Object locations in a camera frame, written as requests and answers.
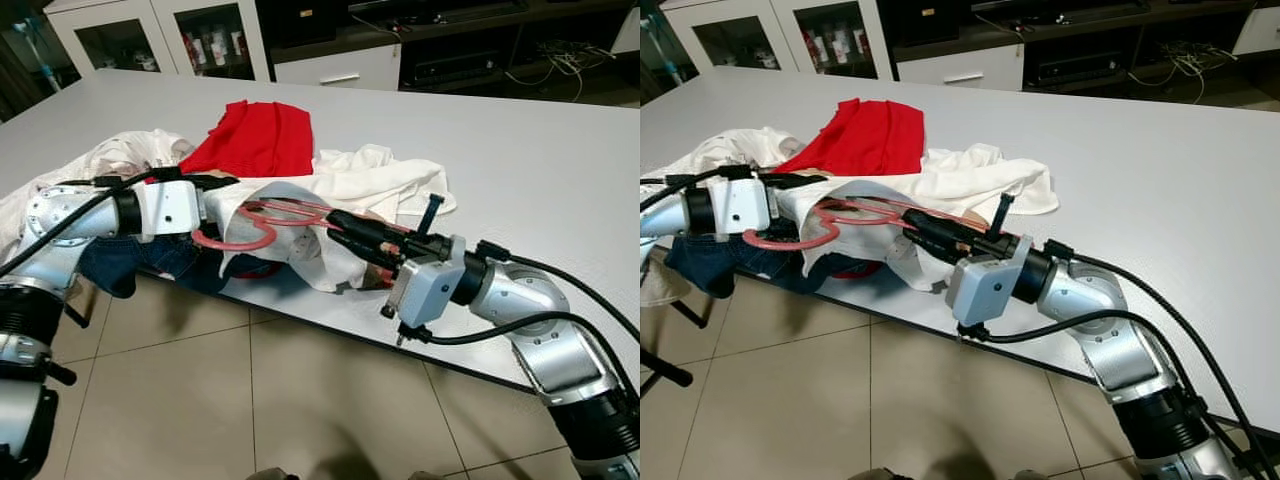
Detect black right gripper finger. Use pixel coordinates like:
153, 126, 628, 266
900, 207, 981, 246
325, 207, 406, 246
912, 232, 976, 271
338, 232, 403, 273

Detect white button shirt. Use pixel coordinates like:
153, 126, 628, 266
775, 143, 1059, 293
205, 143, 458, 294

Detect red plastic hanger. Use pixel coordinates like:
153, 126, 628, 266
190, 195, 401, 253
742, 195, 986, 251

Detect white t-shirt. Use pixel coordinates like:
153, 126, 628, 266
0, 128, 198, 263
685, 125, 798, 181

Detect red garment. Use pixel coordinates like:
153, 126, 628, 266
178, 100, 316, 283
775, 97, 926, 283

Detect blue denim jeans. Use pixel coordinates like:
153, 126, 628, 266
665, 232, 801, 299
78, 235, 291, 299

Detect white table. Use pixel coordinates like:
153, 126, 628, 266
0, 68, 640, 396
640, 65, 1280, 441

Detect white glass-door cabinet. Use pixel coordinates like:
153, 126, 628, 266
660, 0, 896, 83
45, 0, 273, 83

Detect white drawer front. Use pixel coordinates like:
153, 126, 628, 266
895, 45, 1026, 93
272, 45, 403, 93

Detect black speaker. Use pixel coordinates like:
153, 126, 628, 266
262, 0, 338, 49
885, 0, 963, 49

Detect light blue mop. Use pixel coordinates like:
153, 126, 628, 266
15, 10, 51, 76
645, 10, 691, 86

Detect black TV stand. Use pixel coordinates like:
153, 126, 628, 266
255, 0, 640, 109
880, 0, 1280, 111

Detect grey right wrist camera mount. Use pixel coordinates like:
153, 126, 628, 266
945, 235, 1031, 329
385, 235, 469, 331

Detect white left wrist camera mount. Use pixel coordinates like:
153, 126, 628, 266
712, 178, 776, 236
135, 180, 206, 243

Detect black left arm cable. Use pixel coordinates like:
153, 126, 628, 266
0, 168, 186, 279
640, 168, 761, 213

